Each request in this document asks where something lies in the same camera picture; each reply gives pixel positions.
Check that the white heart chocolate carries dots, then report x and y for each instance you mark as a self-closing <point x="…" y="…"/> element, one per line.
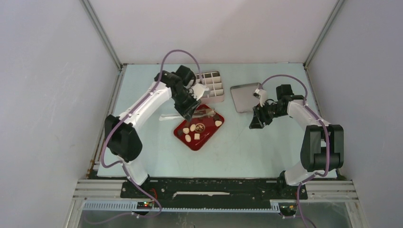
<point x="218" y="123"/>

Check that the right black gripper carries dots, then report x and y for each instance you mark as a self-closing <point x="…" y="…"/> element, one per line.
<point x="260" y="117"/>

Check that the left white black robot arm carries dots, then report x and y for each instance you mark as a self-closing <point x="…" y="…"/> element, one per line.
<point x="122" y="138"/>

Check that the white chocolate piece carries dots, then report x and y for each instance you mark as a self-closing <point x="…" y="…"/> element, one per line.
<point x="186" y="130"/>

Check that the grey cable duct strip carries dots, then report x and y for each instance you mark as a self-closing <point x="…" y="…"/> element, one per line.
<point x="133" y="206"/>

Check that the white oval chocolate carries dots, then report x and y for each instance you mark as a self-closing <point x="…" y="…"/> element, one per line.
<point x="188" y="138"/>
<point x="192" y="127"/>

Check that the silver metal tongs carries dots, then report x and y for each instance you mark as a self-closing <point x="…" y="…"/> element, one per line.
<point x="208" y="112"/>

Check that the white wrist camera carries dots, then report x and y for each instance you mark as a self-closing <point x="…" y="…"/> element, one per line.
<point x="199" y="91"/>
<point x="261" y="94"/>

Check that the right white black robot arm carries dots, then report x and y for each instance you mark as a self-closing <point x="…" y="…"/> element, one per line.
<point x="322" y="147"/>

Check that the red plastic tray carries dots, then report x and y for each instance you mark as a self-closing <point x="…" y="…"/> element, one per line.
<point x="194" y="133"/>

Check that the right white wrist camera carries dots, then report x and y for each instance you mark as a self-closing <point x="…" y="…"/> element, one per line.
<point x="261" y="94"/>

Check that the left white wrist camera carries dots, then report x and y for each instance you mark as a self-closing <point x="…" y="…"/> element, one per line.
<point x="199" y="91"/>

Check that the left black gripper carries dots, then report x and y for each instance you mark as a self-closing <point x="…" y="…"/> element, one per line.
<point x="188" y="110"/>

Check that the silver metal box lid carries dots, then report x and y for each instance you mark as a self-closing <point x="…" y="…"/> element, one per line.
<point x="243" y="98"/>

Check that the round foil wrapped chocolate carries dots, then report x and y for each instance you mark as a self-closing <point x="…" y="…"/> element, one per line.
<point x="200" y="127"/>

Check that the white divided chocolate box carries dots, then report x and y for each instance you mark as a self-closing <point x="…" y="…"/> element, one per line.
<point x="213" y="81"/>

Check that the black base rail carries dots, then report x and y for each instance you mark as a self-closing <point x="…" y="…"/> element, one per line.
<point x="226" y="193"/>

